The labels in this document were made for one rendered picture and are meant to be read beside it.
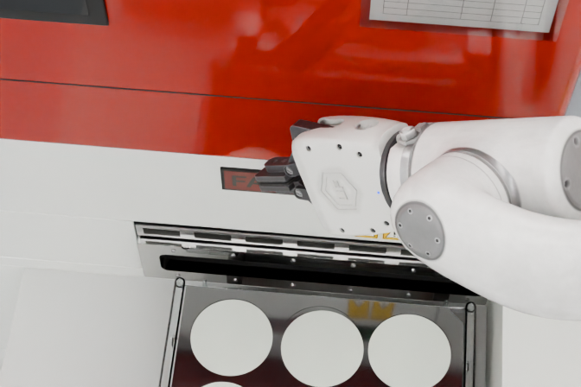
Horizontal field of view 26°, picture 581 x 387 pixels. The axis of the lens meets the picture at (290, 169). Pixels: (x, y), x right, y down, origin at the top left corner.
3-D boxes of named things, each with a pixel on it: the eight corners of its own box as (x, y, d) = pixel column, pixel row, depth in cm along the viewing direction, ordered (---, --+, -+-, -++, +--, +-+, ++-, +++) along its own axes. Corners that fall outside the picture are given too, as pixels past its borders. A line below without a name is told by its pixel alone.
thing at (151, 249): (145, 265, 164) (138, 231, 155) (485, 294, 162) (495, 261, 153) (143, 277, 163) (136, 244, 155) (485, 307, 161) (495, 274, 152)
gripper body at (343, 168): (375, 142, 100) (276, 145, 108) (417, 250, 104) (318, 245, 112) (425, 98, 105) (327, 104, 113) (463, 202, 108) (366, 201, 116)
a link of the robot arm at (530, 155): (419, 245, 101) (482, 199, 107) (562, 250, 91) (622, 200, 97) (392, 148, 98) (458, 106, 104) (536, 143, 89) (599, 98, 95)
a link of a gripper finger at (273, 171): (295, 151, 110) (242, 153, 115) (308, 182, 111) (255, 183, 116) (316, 134, 112) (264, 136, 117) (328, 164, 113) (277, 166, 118)
